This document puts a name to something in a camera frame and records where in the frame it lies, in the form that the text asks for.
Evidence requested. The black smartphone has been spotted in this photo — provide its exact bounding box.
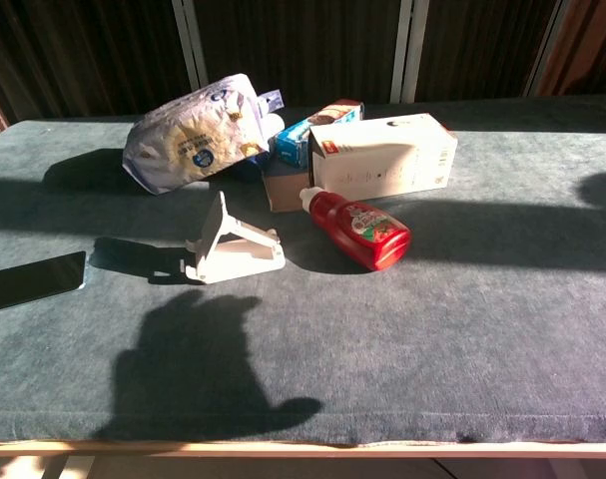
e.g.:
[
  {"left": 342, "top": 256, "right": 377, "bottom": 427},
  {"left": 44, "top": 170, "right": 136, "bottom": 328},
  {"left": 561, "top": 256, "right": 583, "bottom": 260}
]
[{"left": 0, "top": 250, "right": 88, "bottom": 315}]

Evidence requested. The white folding phone stand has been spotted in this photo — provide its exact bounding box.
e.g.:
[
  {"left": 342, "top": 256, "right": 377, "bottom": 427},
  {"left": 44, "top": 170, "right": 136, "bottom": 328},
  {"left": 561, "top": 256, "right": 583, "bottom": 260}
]
[{"left": 185, "top": 191, "right": 288, "bottom": 285}]

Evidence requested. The brown cardboard piece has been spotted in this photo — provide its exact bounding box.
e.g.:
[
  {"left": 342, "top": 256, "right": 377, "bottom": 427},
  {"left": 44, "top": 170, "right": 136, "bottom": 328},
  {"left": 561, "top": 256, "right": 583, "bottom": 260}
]
[{"left": 261, "top": 162, "right": 313, "bottom": 215}]

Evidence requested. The red ketchup bottle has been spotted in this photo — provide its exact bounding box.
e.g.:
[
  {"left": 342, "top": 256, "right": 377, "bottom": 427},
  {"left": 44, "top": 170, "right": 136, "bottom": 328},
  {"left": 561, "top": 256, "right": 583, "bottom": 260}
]
[{"left": 299, "top": 187, "right": 412, "bottom": 272}]

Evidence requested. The blue cookie box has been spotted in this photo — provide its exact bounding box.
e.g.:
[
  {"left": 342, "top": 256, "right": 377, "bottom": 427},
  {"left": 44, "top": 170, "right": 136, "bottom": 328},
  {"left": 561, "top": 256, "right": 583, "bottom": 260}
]
[{"left": 274, "top": 99, "right": 364, "bottom": 170}]

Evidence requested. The white carton box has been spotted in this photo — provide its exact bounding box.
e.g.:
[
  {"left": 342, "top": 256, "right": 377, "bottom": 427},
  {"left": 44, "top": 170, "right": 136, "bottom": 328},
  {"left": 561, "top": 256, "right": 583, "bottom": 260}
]
[{"left": 307, "top": 113, "right": 459, "bottom": 203}]

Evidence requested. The white blue snack bag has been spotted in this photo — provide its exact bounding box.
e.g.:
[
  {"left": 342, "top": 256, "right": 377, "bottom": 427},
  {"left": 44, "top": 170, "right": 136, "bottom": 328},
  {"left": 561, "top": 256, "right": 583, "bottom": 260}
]
[{"left": 122, "top": 73, "right": 287, "bottom": 196}]

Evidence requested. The grey blue felt table mat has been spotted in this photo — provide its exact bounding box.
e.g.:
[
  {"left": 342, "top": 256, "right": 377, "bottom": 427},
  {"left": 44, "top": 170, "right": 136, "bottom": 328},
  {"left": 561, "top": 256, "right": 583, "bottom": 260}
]
[{"left": 0, "top": 97, "right": 606, "bottom": 445}]

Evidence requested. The orange curtain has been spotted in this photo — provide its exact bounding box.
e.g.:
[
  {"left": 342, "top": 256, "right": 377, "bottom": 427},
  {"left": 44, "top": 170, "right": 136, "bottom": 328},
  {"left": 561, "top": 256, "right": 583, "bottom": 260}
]
[{"left": 536, "top": 0, "right": 606, "bottom": 99}]

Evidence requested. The white frame post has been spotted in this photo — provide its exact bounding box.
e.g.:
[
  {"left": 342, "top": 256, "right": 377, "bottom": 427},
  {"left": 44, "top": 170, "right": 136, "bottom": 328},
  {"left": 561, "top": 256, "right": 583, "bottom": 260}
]
[
  {"left": 389, "top": 0, "right": 431, "bottom": 105},
  {"left": 521, "top": 0, "right": 573, "bottom": 98},
  {"left": 171, "top": 0, "right": 210, "bottom": 91}
]

